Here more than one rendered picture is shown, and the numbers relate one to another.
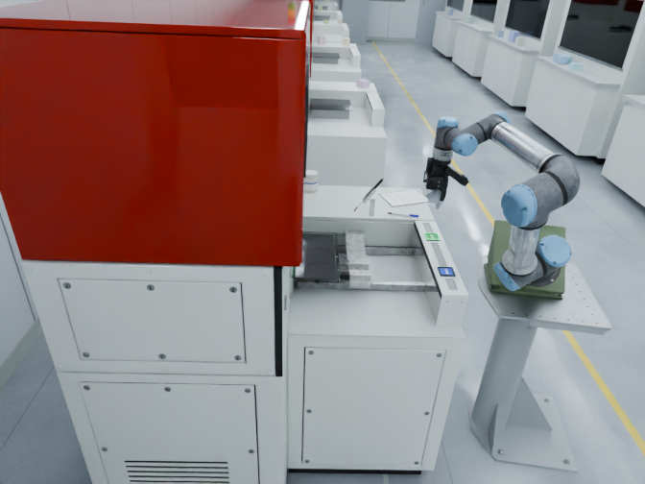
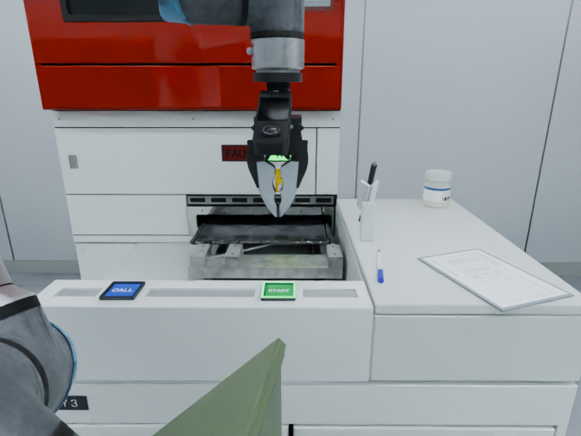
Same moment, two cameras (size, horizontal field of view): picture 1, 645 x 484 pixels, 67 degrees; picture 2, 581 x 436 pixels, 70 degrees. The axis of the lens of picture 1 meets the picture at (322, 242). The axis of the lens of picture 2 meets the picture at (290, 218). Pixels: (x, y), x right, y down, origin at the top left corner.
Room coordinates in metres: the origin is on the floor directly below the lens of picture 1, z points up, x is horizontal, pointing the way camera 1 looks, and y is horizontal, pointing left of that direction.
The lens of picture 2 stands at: (1.82, -1.07, 1.29)
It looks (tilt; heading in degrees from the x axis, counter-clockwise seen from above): 18 degrees down; 92
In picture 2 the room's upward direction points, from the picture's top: straight up
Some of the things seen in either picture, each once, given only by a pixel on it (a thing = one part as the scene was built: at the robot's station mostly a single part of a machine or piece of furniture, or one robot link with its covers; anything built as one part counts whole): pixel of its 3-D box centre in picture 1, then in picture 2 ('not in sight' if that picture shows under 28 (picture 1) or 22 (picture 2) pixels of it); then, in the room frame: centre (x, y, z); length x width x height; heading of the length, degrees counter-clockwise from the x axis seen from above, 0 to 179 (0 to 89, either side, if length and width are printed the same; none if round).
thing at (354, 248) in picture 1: (356, 260); (265, 266); (1.73, -0.15, 0.87); 0.36 x 0.08 x 0.03; 2
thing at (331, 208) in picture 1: (361, 214); (424, 264); (2.10, -0.18, 0.89); 0.62 x 0.35 x 0.14; 92
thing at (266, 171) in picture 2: (435, 200); (268, 185); (1.76, -0.44, 1.14); 0.06 x 0.03 x 0.09; 92
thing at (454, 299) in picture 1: (436, 268); (206, 329); (1.65, -0.46, 0.89); 0.55 x 0.09 x 0.14; 2
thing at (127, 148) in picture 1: (186, 112); (210, 10); (1.50, 0.44, 1.52); 0.81 x 0.75 x 0.59; 2
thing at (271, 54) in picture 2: (442, 153); (275, 57); (1.78, -0.44, 1.33); 0.08 x 0.08 x 0.05
